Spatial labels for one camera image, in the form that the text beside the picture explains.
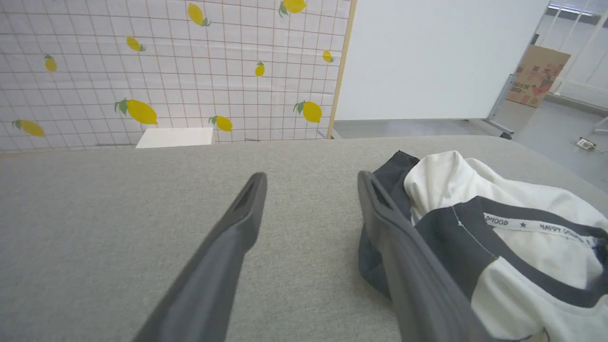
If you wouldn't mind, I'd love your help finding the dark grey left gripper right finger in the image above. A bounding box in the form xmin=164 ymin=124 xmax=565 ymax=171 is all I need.
xmin=357 ymin=171 xmax=494 ymax=342

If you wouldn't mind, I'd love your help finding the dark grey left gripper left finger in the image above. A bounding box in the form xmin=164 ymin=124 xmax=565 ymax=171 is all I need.
xmin=133 ymin=172 xmax=268 ymax=342

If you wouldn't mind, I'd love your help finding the white and dark grey shirt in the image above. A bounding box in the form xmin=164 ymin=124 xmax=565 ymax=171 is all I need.
xmin=359 ymin=150 xmax=608 ymax=342

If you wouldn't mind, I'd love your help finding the lemon print grid screen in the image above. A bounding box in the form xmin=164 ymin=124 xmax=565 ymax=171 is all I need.
xmin=0 ymin=0 xmax=357 ymax=153

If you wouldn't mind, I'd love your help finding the white partition panel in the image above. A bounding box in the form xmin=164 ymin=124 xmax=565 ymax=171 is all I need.
xmin=334 ymin=0 xmax=551 ymax=138

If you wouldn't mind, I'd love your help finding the brown cardboard box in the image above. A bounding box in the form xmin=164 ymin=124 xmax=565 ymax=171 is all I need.
xmin=505 ymin=45 xmax=571 ymax=109

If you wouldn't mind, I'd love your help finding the white window frame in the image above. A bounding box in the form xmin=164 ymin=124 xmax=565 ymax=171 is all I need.
xmin=536 ymin=0 xmax=608 ymax=133

